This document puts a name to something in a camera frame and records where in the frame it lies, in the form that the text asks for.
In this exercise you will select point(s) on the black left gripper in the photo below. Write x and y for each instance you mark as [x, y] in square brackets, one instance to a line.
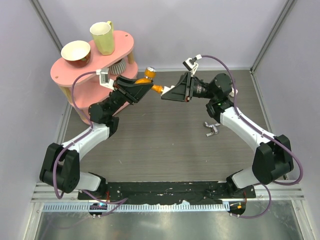
[130, 92]

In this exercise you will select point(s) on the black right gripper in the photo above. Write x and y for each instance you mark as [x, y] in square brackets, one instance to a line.
[183, 91]

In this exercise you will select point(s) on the orange faucet with chrome knob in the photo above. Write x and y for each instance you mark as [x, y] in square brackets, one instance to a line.
[149, 75]

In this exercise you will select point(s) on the white PVC elbow fitting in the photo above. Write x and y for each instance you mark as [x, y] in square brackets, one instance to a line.
[166, 89]

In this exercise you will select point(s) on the dark faucet with white elbow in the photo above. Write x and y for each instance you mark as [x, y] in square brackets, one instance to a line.
[233, 92]

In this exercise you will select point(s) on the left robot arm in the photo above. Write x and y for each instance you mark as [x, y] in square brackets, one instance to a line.
[61, 164]

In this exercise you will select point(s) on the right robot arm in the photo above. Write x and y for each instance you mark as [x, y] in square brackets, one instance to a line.
[271, 158]

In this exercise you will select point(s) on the striped grey bowl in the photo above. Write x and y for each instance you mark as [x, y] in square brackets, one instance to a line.
[118, 68]

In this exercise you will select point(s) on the chrome faucet on table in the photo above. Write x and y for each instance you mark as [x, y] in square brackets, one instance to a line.
[213, 128]

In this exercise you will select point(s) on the pink three-tier shelf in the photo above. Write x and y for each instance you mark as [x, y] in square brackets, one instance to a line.
[87, 90]

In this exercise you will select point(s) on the yellow-green mug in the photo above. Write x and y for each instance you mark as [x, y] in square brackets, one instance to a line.
[103, 37]

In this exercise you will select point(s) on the red bowl white inside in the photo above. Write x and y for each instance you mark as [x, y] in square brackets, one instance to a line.
[76, 53]

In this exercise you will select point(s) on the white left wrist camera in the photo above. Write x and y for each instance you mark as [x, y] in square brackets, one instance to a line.
[104, 79]

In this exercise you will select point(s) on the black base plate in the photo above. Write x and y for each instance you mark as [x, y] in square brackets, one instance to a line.
[171, 192]

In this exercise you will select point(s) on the slotted cable duct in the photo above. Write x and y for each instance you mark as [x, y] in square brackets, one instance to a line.
[95, 207]

